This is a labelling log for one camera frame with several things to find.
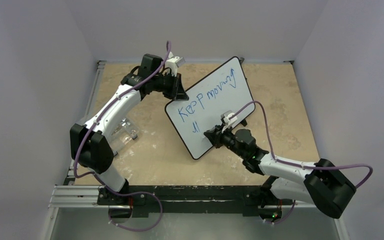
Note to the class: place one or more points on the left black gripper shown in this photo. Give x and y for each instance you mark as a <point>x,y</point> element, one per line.
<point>176,91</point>

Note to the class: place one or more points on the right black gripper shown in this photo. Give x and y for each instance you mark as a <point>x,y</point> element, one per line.
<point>217,136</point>

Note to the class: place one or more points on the white whiteboard black frame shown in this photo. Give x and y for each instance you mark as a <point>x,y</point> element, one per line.
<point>224,89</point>

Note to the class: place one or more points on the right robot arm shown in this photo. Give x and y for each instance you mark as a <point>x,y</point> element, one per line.
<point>319,183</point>

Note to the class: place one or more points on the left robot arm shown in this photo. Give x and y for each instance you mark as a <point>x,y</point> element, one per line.
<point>89,142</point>

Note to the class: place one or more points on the clear plastic bag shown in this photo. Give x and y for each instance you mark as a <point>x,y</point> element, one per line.
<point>118,131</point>

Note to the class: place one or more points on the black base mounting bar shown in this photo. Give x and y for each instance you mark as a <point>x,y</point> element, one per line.
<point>247,200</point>

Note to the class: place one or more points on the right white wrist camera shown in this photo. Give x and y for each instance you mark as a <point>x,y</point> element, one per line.
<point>228,119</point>

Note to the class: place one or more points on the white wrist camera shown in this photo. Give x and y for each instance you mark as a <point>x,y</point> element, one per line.
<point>228,119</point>
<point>174,63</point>

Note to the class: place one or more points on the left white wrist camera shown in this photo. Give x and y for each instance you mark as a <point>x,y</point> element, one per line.
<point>174,63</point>

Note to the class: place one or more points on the aluminium frame rail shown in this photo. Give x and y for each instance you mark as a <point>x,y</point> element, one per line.
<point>69,196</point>

